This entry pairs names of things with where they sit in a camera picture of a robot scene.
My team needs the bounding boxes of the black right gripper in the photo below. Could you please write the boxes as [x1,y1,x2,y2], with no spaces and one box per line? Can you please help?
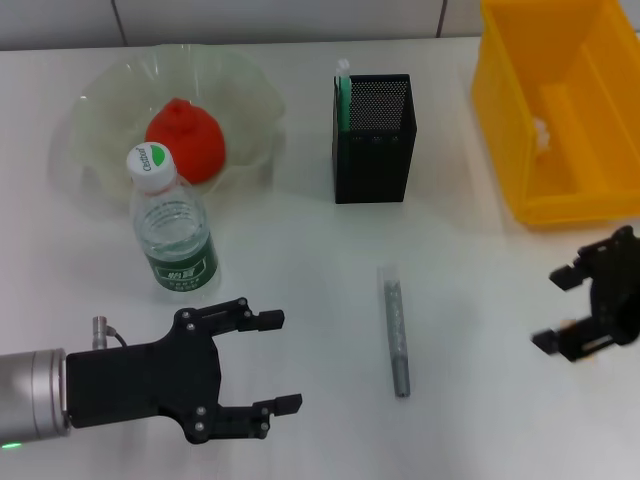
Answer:
[531,225,640,364]

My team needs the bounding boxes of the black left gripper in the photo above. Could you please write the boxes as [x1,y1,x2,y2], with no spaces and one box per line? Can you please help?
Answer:
[64,298,304,444]

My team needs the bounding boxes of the clear green-label water bottle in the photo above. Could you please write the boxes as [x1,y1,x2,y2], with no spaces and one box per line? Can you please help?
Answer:
[125,142,222,301]

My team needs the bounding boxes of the grey pen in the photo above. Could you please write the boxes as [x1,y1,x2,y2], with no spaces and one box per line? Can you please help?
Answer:
[377,264,412,400]

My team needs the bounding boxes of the white paper ball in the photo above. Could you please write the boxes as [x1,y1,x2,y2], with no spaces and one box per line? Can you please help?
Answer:
[532,117,554,154]

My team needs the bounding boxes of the orange fruit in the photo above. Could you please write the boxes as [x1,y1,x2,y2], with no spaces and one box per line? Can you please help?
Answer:
[144,98,227,186]

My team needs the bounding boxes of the mint green pen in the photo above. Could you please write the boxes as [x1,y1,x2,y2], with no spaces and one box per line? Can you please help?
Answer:
[335,59,354,134]

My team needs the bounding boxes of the black mesh pen holder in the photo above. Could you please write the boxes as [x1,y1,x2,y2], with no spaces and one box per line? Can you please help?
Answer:
[330,73,419,205]

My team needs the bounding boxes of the pale green glass fruit plate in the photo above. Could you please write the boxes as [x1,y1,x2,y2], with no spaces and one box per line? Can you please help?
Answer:
[49,43,289,206]

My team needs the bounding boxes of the yellow plastic bin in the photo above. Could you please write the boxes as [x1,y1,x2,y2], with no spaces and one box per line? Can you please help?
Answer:
[469,0,640,230]

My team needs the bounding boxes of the left gripper connector cable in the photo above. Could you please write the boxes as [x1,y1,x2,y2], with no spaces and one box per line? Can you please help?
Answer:
[89,315,129,351]

